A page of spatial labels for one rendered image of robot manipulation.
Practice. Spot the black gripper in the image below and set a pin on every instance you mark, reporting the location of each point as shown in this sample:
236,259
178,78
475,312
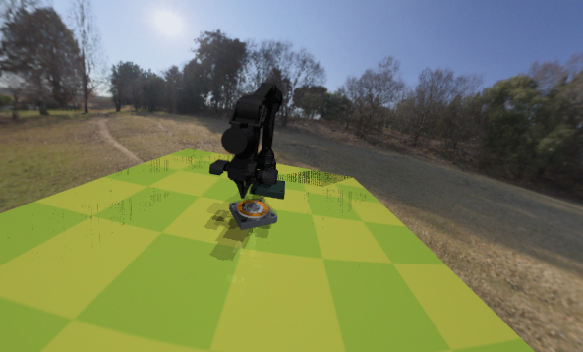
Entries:
269,175

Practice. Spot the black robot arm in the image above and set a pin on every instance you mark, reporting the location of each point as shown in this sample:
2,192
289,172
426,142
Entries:
254,111

